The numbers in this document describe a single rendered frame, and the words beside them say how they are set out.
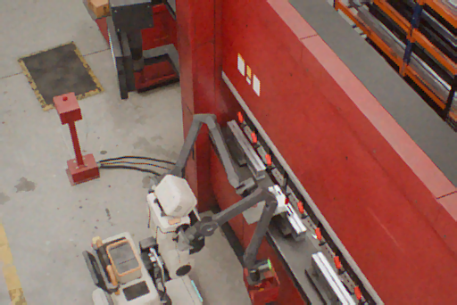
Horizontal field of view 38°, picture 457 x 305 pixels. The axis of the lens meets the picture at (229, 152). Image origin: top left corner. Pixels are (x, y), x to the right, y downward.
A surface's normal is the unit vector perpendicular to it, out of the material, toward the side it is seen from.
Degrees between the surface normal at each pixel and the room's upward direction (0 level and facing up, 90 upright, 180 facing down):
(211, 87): 90
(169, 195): 48
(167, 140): 0
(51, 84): 0
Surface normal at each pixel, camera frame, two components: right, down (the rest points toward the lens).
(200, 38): 0.41, 0.66
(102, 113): 0.00, -0.70
